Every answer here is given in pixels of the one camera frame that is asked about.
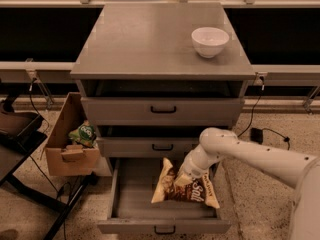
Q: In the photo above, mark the green snack bag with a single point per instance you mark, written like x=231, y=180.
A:
x=84, y=135

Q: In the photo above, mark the black rolling stand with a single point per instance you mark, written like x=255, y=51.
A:
x=19, y=138

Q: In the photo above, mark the grey middle drawer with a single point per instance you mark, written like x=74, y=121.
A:
x=136, y=147

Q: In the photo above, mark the black power adapter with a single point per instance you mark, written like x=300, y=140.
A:
x=256, y=135

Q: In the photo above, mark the grey wall rail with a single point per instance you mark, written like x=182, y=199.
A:
x=286, y=75

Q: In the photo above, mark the brown chip bag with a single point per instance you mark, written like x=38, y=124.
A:
x=198, y=190

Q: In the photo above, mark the white ceramic bowl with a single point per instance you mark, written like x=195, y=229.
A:
x=209, y=41

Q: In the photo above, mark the grey top drawer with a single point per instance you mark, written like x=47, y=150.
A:
x=163, y=111

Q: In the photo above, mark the cardboard box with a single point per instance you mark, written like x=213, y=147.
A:
x=65, y=157

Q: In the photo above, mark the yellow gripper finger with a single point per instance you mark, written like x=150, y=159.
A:
x=182, y=179

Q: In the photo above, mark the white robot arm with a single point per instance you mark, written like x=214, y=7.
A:
x=297, y=170

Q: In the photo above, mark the grey open bottom drawer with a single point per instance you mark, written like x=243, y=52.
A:
x=130, y=209

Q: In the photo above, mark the grey drawer cabinet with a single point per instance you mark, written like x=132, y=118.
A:
x=145, y=50

